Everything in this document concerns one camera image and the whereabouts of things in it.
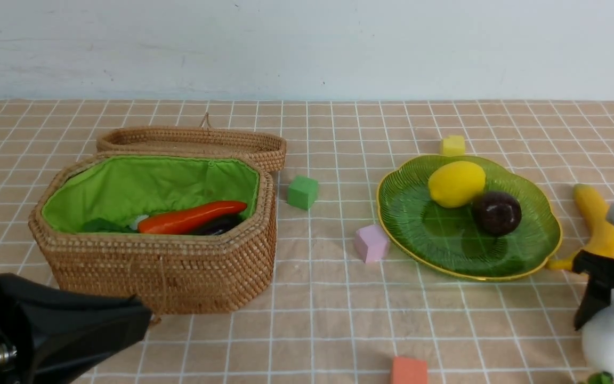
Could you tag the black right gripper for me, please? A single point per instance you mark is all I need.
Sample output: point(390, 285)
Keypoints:
point(600, 285)

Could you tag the yellow toy banana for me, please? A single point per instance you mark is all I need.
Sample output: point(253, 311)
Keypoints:
point(593, 208)

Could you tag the white toy radish green leaves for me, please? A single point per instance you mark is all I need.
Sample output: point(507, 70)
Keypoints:
point(613, 341)

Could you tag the dark purple toy mangosteen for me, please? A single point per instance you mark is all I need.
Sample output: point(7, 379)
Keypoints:
point(496, 212)

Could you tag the yellow toy lemon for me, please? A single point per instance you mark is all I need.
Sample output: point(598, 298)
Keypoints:
point(456, 184)

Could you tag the purple toy eggplant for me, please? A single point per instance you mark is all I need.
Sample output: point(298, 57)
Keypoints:
point(219, 225)

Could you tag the orange toy carrot green leaves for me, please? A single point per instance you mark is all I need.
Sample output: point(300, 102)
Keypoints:
point(169, 223)

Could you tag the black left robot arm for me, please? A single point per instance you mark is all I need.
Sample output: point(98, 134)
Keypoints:
point(54, 336)

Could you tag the green glass leaf plate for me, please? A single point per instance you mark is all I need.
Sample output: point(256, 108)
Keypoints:
point(450, 240)

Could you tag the yellow foam cube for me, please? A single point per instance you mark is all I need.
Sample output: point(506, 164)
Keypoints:
point(453, 145)

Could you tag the orange foam cube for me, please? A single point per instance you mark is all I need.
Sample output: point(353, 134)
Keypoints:
point(406, 370)

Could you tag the pink foam cube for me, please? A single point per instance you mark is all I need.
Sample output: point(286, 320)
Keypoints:
point(372, 243)

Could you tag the green foam cube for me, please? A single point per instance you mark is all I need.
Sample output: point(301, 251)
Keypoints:
point(302, 192)

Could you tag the woven wicker basket green lining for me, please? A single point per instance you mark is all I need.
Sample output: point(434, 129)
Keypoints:
point(82, 225)

